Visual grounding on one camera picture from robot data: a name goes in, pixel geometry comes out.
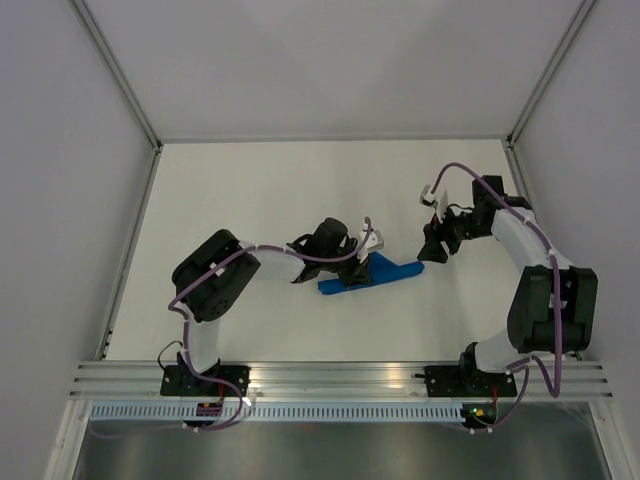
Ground right aluminium frame post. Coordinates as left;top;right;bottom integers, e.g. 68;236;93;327
504;0;599;149

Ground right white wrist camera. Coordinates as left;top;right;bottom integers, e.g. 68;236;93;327
420;185;449;221

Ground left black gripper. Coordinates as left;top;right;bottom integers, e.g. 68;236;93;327
321;241;371;291

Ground aluminium front rail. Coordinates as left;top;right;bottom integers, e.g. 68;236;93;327
68;360;613;402

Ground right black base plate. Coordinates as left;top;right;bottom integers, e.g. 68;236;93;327
415;365;518;398

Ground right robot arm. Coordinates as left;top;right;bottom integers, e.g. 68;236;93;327
417;175;598;397

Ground left aluminium frame post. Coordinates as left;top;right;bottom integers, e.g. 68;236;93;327
69;0;164;151

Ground blue cloth napkin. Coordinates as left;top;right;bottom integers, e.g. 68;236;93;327
317;252;424;296

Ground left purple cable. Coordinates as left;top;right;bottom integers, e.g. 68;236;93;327
89;216;374;441

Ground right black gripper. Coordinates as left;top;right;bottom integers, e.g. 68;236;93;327
416;202;489;265

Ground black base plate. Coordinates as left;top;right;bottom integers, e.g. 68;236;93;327
415;365;518;398
160;364;250;398

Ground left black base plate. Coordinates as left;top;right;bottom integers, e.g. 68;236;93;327
160;364;250;398

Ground aluminium frame post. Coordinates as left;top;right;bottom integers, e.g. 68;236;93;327
504;0;599;149
69;0;164;151

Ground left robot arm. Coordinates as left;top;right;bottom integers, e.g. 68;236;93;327
168;217;384;396

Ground white slotted cable duct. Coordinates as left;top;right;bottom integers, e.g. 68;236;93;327
90;401;463;423

